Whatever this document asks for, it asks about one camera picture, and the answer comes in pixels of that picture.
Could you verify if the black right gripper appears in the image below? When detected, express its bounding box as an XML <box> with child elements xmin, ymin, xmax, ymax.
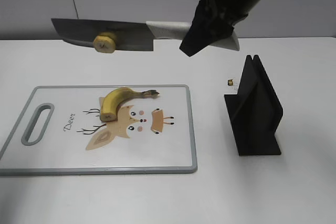
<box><xmin>179</xmin><ymin>0</ymin><xmax>260</xmax><ymax>57</ymax></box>

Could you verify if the white handled kitchen knife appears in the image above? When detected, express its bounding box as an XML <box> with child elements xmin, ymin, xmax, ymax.
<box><xmin>50</xmin><ymin>18</ymin><xmax>240</xmax><ymax>52</ymax></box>

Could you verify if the cut banana slice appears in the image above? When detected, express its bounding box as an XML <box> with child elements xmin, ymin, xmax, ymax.
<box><xmin>93</xmin><ymin>32</ymin><xmax>117</xmax><ymax>54</ymax></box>

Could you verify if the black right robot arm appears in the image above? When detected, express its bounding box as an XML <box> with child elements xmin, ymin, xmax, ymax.
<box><xmin>180</xmin><ymin>0</ymin><xmax>260</xmax><ymax>57</ymax></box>

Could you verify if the yellow banana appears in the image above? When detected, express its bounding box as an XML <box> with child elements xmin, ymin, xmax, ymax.
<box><xmin>100</xmin><ymin>87</ymin><xmax>160</xmax><ymax>122</ymax></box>

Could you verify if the black knife stand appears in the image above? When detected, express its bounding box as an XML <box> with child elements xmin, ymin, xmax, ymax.
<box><xmin>224</xmin><ymin>55</ymin><xmax>283</xmax><ymax>156</ymax></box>

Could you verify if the white grey deer cutting board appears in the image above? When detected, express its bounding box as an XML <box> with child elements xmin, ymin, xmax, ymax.
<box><xmin>1</xmin><ymin>84</ymin><xmax>197</xmax><ymax>176</ymax></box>

